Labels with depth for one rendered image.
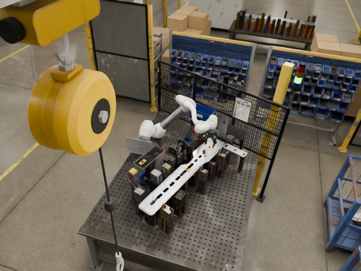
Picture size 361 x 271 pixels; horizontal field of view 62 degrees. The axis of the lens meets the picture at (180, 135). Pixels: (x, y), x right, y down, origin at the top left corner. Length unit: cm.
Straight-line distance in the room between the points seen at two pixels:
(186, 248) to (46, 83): 273
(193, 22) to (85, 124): 745
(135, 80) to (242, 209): 337
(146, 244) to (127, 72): 355
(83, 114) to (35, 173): 460
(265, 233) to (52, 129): 387
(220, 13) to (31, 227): 784
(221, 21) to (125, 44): 497
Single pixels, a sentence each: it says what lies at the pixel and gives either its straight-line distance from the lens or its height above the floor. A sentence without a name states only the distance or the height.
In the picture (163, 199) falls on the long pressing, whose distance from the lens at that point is 306.
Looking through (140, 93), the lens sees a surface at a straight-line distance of 593.
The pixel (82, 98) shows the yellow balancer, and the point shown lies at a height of 313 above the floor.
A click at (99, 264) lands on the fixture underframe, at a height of 4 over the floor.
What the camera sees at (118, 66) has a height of 82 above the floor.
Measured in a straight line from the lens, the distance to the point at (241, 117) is 388.
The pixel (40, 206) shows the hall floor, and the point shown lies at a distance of 460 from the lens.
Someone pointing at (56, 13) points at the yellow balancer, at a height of 325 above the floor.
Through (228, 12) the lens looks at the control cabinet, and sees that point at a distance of 989.
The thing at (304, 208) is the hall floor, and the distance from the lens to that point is 467.
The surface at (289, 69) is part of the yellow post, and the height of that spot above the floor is 197.
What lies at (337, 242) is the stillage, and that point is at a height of 19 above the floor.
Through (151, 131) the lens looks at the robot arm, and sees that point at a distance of 392.
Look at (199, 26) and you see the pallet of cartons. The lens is 786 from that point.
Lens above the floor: 337
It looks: 39 degrees down
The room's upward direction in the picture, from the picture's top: 3 degrees clockwise
